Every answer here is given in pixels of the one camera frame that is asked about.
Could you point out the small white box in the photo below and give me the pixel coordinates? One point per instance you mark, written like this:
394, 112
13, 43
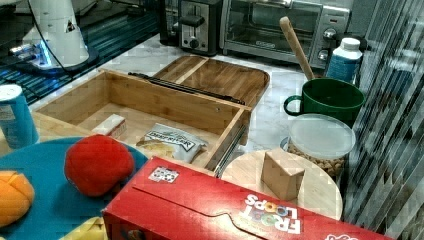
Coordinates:
113, 126

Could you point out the jar with wooden lid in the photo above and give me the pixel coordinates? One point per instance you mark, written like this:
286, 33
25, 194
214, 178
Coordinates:
318, 192

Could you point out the red Froot Loops box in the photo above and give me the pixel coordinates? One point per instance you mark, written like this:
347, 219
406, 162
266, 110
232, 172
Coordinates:
167, 201

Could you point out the wooden spoon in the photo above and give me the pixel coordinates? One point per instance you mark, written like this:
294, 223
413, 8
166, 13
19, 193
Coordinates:
294, 44

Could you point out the red plush apple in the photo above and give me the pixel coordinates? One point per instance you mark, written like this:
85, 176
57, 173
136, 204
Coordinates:
95, 164

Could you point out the orange plush fruit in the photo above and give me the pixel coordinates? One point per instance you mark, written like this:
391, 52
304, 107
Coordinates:
16, 196

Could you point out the blue plate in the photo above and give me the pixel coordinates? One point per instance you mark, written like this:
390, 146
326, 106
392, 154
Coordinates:
58, 207

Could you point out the wooden drawer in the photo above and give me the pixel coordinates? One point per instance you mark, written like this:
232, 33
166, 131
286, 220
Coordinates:
143, 104

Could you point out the white chips bag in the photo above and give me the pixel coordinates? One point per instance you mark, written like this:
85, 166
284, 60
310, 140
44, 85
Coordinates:
163, 140

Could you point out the blue salt canister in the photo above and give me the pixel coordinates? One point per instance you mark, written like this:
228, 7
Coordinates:
16, 120

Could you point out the silver toaster oven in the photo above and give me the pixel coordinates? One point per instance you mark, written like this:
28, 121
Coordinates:
265, 28

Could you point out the black silver toaster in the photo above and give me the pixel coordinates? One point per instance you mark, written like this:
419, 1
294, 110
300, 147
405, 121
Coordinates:
192, 25

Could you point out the blue bottle white cap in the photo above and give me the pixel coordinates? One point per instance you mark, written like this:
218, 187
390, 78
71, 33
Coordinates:
345, 60

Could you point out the wooden cutting board tray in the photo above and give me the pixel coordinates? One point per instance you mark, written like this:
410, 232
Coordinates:
241, 83

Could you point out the green mug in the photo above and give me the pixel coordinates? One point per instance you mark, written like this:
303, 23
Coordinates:
331, 97

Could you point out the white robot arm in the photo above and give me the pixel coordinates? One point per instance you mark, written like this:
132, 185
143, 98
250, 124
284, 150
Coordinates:
55, 44

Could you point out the clear jar of nuts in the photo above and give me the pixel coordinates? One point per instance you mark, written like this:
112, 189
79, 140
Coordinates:
323, 140

